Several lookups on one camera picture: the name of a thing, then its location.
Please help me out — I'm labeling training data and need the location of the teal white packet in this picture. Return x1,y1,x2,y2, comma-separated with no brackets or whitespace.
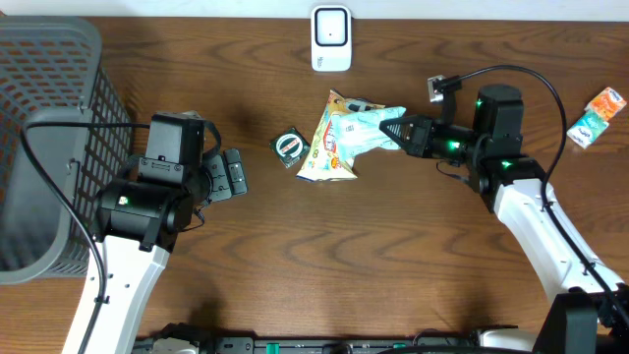
567,111,609,148

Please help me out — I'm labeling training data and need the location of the orange red snack packet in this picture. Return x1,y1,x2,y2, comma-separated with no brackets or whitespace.
585,87,627,121

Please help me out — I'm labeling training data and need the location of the black plastic mesh basket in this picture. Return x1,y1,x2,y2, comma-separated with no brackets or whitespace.
1,17,133,284

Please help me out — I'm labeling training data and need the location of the dark green Zam-Buk box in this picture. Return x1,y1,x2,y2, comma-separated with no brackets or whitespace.
269,127,311,168

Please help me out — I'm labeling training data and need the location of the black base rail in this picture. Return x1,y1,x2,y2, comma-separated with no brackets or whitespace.
132,322,517,354

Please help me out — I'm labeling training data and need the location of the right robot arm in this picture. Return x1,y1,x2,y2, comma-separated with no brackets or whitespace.
379,80,628,353

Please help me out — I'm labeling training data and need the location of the green snack packet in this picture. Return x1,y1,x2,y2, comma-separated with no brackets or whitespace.
331,106,406,165

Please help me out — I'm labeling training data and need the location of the white barcode scanner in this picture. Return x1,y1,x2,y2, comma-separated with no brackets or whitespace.
311,5,353,72

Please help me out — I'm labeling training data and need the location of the large orange white snack bag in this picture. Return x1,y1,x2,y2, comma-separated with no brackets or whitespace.
297,88,384,182

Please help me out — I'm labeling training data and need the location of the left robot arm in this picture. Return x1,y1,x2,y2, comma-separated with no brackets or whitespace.
63,111,248,353

